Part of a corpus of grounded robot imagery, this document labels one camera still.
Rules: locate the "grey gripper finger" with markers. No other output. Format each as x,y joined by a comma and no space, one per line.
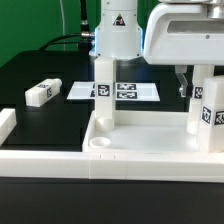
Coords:
185,89

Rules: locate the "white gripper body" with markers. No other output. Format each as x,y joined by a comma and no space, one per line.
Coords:
185,32

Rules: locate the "marker tag sheet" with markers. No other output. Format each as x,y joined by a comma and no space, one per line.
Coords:
123,91

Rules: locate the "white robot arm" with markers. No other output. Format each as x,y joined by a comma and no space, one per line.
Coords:
118,34

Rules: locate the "white desk top tray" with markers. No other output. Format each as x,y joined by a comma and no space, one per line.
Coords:
151,132

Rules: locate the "white front fence bar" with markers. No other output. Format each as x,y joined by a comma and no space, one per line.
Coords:
193,167

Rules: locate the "white left fence block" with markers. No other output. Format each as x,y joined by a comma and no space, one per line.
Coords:
7,123

